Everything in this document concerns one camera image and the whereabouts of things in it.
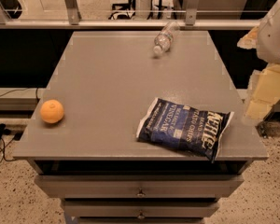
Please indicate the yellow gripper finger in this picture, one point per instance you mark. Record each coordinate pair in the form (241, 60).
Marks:
(249, 41)
(263, 92)

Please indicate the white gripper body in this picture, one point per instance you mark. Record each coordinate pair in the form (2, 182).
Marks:
(272, 37)

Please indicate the orange fruit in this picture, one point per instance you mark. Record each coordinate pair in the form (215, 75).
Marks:
(52, 111)

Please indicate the clear plastic water bottle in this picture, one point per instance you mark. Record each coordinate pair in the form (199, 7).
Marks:
(165, 38)

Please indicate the blue kettle chips bag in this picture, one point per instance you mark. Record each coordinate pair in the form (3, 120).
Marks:
(182, 127)

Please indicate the top grey drawer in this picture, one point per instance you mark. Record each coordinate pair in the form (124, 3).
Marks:
(165, 186)

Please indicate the grey drawer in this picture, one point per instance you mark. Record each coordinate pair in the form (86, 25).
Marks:
(139, 209)
(165, 186)

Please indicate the grey drawer cabinet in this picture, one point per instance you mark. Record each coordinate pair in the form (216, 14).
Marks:
(106, 82)

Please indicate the metal railing frame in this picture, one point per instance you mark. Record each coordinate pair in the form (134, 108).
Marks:
(70, 14)

